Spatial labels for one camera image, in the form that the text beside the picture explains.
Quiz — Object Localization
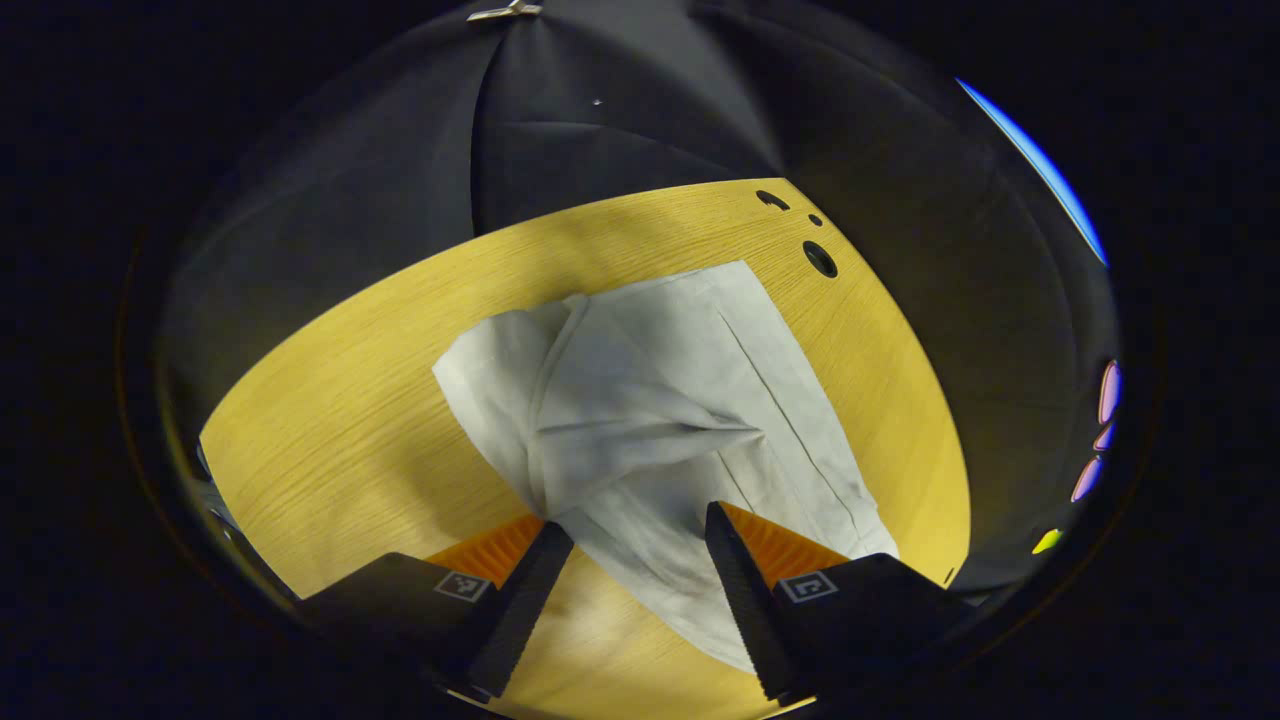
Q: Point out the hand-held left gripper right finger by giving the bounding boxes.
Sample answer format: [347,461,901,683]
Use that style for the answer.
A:
[704,500,986,703]

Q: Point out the white jeans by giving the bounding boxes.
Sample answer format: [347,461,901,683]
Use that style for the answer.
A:
[432,260,899,673]

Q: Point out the black backdrop cloth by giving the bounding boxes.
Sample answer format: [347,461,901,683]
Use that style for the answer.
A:
[155,0,1123,601]

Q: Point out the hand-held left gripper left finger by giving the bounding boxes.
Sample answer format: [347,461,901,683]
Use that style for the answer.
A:
[295,512,576,701]

